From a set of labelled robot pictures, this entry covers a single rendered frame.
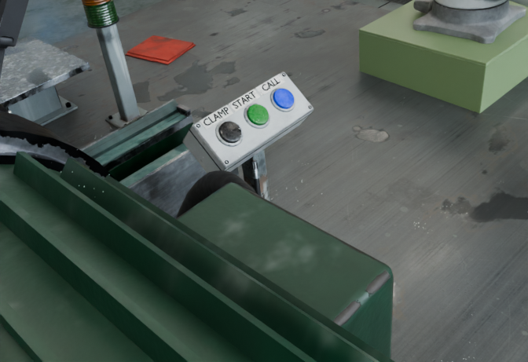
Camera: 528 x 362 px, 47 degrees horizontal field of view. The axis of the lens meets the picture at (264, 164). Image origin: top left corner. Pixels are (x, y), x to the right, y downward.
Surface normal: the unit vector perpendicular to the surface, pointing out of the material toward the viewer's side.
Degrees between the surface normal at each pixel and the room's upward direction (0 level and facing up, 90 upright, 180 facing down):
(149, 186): 90
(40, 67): 0
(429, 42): 2
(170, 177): 90
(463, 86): 90
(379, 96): 0
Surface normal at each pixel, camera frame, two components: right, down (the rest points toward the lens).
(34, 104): 0.71, 0.35
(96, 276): 0.08, -0.90
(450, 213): -0.11, -0.80
